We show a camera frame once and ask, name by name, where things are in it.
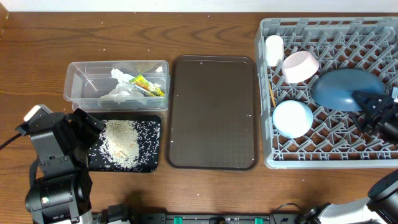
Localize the wooden chopstick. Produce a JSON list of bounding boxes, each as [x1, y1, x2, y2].
[[268, 81, 276, 108]]

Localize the large blue plate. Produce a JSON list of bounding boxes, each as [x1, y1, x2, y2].
[[312, 68, 385, 112]]

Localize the light blue bowl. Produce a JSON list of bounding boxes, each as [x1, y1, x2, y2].
[[272, 100, 313, 139]]

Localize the grey dishwasher rack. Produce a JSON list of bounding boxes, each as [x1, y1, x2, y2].
[[254, 17, 397, 169]]

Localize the white napkin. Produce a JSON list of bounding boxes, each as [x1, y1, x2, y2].
[[98, 68, 147, 106]]

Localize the white rice leftovers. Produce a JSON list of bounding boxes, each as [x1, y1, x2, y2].
[[90, 119, 161, 170]]

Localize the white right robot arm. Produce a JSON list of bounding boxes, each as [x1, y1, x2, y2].
[[295, 87, 397, 224]]

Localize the clear plastic waste bin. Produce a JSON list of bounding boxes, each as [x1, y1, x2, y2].
[[63, 60, 170, 111]]

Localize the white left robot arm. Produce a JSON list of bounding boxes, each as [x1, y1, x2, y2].
[[17, 105, 105, 223]]

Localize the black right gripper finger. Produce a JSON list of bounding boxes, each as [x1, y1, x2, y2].
[[349, 111, 382, 134], [352, 90, 394, 118]]

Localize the white cup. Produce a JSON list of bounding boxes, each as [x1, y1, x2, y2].
[[265, 35, 284, 67]]

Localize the black plastic tray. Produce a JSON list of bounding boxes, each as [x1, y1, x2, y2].
[[86, 112, 162, 174]]

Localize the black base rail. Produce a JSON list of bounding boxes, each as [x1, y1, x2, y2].
[[93, 212, 297, 224]]

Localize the yellow green snack wrapper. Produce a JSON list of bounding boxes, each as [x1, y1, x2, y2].
[[129, 74, 164, 96]]

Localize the brown serving tray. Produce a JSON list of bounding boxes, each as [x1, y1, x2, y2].
[[165, 55, 259, 171]]

